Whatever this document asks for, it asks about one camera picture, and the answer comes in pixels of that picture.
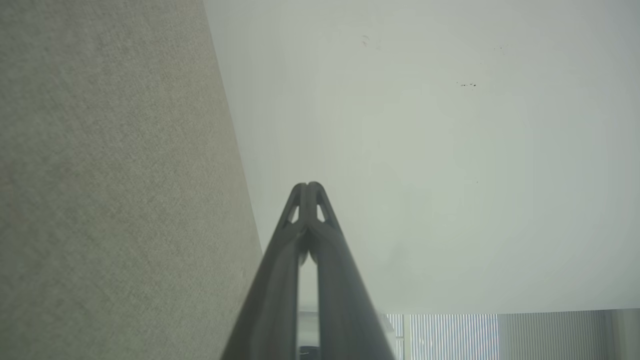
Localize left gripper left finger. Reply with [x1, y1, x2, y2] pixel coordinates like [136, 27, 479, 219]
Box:
[220, 182, 309, 360]

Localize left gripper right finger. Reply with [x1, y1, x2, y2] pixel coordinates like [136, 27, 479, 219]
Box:
[308, 181, 397, 360]

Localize white vertical window blinds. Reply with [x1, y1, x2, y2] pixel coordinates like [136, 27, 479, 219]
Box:
[385, 313, 501, 360]

